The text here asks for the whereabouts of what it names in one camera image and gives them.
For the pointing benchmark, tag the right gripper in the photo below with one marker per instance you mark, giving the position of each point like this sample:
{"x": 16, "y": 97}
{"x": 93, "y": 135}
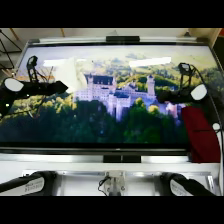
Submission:
{"x": 167, "y": 96}

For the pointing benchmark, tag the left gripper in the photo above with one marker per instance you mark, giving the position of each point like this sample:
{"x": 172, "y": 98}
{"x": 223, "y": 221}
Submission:
{"x": 57, "y": 87}

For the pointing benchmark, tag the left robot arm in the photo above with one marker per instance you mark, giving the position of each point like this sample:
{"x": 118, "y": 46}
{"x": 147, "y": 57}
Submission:
{"x": 23, "y": 89}

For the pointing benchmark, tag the red garment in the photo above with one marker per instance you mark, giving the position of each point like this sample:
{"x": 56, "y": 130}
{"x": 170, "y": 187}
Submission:
{"x": 200, "y": 133}

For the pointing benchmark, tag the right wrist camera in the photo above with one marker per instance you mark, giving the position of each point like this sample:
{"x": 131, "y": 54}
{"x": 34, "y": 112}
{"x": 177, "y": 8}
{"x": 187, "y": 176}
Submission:
{"x": 184, "y": 72}

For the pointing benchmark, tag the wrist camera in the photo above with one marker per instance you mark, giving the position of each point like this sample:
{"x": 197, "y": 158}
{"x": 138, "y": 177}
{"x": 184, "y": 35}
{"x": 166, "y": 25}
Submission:
{"x": 184, "y": 72}
{"x": 32, "y": 68}

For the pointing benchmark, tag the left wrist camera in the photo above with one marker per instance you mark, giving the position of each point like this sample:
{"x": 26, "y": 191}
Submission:
{"x": 32, "y": 68}

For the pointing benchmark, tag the silver frame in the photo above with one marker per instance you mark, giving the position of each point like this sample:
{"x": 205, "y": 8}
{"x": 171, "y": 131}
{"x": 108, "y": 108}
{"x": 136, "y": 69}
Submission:
{"x": 66, "y": 158}

